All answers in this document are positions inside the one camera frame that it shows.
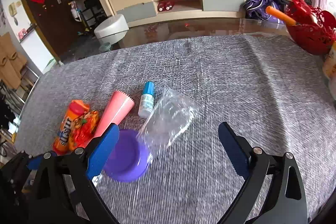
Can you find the purple bag on floor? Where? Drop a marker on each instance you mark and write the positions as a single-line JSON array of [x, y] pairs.
[[255, 9]]

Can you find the grey woven table cloth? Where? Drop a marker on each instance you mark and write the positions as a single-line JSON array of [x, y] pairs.
[[267, 89]]

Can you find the orange m&m's tube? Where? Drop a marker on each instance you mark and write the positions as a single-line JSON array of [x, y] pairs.
[[75, 109]]

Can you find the purple plastic lid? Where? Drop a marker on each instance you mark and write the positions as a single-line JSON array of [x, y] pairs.
[[128, 160]]

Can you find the orange red snack wrapper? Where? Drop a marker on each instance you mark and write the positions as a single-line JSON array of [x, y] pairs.
[[83, 129]]

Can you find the small blue-capped white bottle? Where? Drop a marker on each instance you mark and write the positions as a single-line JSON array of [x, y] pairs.
[[146, 104]]

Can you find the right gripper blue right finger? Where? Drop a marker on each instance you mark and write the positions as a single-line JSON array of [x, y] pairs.
[[237, 149]]

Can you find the orange stick handle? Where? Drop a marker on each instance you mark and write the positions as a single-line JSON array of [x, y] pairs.
[[280, 15]]

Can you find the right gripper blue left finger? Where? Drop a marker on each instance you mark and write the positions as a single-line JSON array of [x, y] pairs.
[[99, 149]]

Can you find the white yellow bottle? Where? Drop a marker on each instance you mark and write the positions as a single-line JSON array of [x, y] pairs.
[[328, 67]]

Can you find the pink plastic vase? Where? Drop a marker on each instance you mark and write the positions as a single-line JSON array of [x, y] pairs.
[[118, 107]]

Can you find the dark brown door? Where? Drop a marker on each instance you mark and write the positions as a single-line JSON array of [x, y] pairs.
[[54, 22]]

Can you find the tan hanging coat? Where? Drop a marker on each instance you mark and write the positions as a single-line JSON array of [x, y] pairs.
[[11, 63]]

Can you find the red ornamental basket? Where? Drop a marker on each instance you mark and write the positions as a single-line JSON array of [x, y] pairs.
[[314, 30]]

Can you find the clear plastic bag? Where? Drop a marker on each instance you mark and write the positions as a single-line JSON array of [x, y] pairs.
[[172, 115]]

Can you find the beige TV cabinet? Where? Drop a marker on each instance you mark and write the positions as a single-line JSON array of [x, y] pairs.
[[142, 12]]

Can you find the white round stool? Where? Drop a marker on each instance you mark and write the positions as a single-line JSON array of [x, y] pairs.
[[111, 30]]

